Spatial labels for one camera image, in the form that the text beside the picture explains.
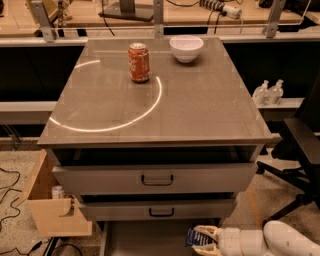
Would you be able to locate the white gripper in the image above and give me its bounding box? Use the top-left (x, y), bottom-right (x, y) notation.
top-left (192, 225), bottom-right (243, 256)

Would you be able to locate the blue rxbar snack bar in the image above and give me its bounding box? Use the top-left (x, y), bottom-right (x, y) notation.
top-left (186, 228), bottom-right (213, 247)

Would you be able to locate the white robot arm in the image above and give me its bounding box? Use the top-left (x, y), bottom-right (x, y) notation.
top-left (186, 221), bottom-right (320, 256)

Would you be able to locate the top grey drawer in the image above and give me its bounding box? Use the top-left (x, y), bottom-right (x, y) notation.
top-left (53, 163), bottom-right (256, 196)

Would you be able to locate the bottom open grey drawer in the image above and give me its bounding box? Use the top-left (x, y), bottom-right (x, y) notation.
top-left (99, 219), bottom-right (219, 256)

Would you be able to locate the middle grey drawer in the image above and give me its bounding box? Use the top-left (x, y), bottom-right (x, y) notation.
top-left (79, 199), bottom-right (236, 221)

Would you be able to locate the grey drawer cabinet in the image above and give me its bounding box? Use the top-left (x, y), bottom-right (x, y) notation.
top-left (37, 36), bottom-right (274, 256)

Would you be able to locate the black office chair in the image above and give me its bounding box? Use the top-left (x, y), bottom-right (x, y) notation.
top-left (257, 77), bottom-right (320, 224)

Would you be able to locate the right clear sanitizer bottle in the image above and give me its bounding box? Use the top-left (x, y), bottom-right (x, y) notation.
top-left (268, 79), bottom-right (283, 105)

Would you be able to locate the small can in box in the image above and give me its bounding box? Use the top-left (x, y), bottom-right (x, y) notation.
top-left (52, 185), bottom-right (64, 199)

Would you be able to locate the wooden side box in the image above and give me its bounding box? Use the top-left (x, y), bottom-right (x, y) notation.
top-left (16, 150), bottom-right (92, 237)

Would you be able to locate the white ceramic bowl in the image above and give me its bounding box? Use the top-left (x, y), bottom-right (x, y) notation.
top-left (169, 35), bottom-right (204, 63)

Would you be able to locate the orange soda can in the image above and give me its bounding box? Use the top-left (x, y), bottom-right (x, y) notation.
top-left (128, 42), bottom-right (150, 83)

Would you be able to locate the white power strip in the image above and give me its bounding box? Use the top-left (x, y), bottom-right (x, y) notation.
top-left (199, 0), bottom-right (242, 19)

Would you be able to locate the black monitor stand base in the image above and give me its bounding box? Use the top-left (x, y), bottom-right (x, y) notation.
top-left (99, 0), bottom-right (154, 22)

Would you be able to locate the black floor cable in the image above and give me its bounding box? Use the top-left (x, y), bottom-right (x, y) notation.
top-left (0, 166), bottom-right (24, 234)

